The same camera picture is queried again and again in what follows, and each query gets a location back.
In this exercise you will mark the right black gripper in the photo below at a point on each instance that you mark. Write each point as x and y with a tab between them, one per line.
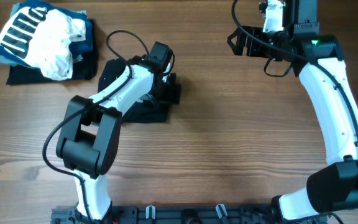
250	43

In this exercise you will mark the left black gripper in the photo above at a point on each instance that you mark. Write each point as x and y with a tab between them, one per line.
173	93

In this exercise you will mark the black polo shirt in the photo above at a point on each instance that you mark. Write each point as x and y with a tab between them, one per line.
145	111

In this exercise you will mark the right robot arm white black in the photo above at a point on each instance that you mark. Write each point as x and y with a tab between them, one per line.
318	62

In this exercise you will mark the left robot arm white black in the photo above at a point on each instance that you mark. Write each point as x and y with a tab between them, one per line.
89	134

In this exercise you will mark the black folded garment bottom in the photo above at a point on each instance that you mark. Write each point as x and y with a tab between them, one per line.
85	69

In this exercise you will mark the light grey folded garment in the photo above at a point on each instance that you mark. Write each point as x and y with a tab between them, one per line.
5	58

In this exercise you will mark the blue folded shirt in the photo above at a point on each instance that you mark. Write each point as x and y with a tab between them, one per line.
76	48

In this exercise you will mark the white black printed folded shirt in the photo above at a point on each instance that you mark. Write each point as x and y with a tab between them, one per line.
41	38

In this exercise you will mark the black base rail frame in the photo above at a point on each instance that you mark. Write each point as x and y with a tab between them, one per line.
246	214

